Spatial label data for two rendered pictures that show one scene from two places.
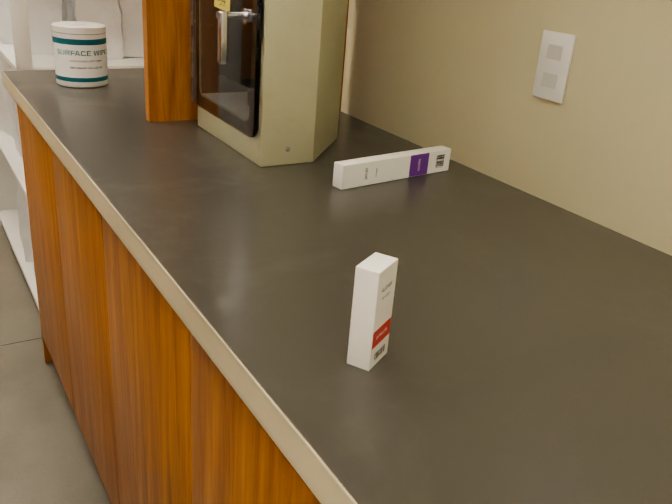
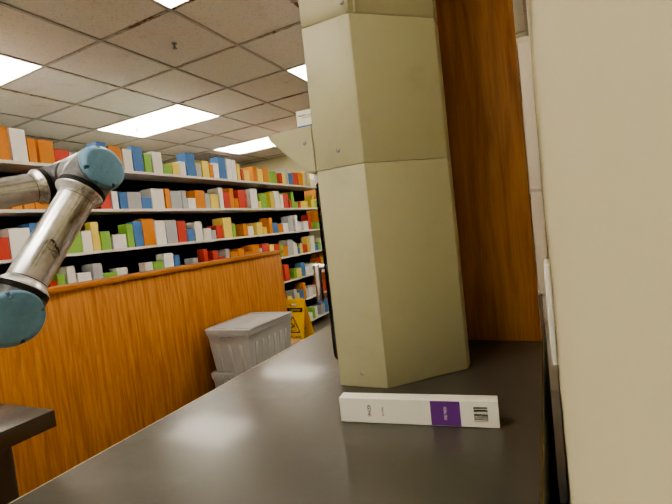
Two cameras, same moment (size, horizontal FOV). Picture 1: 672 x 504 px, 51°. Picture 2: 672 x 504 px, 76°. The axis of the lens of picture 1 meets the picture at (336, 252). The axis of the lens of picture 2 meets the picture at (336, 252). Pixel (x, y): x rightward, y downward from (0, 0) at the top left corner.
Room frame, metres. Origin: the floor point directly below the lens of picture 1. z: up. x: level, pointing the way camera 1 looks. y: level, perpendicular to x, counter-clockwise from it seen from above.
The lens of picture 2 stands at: (0.79, -0.65, 1.28)
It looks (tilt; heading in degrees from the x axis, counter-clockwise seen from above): 3 degrees down; 59
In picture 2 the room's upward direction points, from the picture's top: 6 degrees counter-clockwise
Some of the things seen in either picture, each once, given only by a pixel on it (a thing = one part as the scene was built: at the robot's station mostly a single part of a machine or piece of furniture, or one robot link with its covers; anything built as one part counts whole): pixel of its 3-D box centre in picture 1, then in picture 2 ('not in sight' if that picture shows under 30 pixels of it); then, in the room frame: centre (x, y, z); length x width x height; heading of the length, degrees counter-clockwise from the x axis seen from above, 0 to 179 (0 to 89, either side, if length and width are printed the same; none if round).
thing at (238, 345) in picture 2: not in sight; (253, 340); (1.86, 2.54, 0.49); 0.60 x 0.42 x 0.33; 33
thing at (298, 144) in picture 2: not in sight; (324, 160); (1.35, 0.29, 1.46); 0.32 x 0.11 x 0.10; 33
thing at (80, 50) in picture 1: (80, 53); not in sight; (1.85, 0.70, 1.02); 0.13 x 0.13 x 0.15
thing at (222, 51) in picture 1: (231, 36); (324, 281); (1.27, 0.21, 1.17); 0.05 x 0.03 x 0.10; 123
